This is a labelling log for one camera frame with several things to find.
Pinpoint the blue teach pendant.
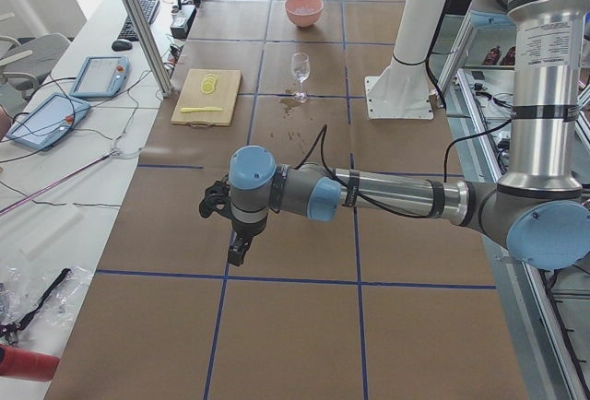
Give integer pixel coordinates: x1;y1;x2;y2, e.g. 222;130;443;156
70;56;129;100
6;93;90;150

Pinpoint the black strap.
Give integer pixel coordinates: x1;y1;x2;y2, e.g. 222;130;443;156
13;267;73;333

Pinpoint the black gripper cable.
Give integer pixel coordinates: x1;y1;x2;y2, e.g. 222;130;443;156
294;124;439;219

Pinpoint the clear ice cubes pile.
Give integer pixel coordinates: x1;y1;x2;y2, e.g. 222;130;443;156
292;5;315;16

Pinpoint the yellow plastic knife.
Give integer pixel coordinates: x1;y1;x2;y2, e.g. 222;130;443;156
180;106;224;113

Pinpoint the black keyboard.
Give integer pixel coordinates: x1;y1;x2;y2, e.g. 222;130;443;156
117;0;161;42

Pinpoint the blue teach pendant near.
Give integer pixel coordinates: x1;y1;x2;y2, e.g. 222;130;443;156
6;93;90;150

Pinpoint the aluminium frame post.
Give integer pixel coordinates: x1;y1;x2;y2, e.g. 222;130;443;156
122;0;173;98

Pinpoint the bamboo cutting board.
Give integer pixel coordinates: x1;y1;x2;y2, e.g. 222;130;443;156
171;69;242;126

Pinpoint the clear plastic bag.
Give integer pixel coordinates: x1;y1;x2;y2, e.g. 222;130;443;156
1;265;94;335

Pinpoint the pink bowl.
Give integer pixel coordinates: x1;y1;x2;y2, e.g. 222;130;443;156
285;0;324;28

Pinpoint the black computer mouse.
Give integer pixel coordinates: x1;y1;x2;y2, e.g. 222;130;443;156
111;39;133;52

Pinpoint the red fire extinguisher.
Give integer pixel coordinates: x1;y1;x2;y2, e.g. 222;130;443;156
0;345;60;382

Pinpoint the reacher grabber stick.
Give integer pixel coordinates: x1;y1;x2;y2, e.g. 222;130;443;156
1;142;144;217

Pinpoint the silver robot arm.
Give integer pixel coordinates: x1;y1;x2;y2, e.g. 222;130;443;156
223;0;589;270

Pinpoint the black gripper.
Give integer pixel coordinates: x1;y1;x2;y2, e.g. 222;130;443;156
227;222;266;265

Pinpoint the blue teach pendant far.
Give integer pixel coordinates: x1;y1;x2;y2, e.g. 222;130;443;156
70;56;129;100

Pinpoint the clear wine glass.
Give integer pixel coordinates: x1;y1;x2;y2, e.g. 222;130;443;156
290;53;311;103

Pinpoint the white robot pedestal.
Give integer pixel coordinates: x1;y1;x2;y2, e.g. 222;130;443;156
365;0;446;120

